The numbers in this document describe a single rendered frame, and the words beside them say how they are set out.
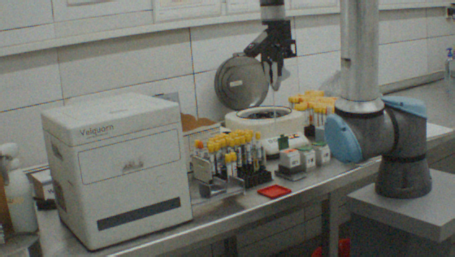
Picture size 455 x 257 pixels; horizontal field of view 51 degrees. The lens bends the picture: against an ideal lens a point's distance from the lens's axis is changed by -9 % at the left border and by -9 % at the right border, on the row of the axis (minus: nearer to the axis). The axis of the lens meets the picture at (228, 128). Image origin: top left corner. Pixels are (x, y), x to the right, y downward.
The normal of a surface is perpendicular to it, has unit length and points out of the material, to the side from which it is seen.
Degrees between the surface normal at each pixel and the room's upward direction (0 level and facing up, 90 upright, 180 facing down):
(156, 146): 90
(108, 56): 90
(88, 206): 90
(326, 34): 90
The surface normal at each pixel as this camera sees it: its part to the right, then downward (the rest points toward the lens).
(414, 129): 0.33, 0.20
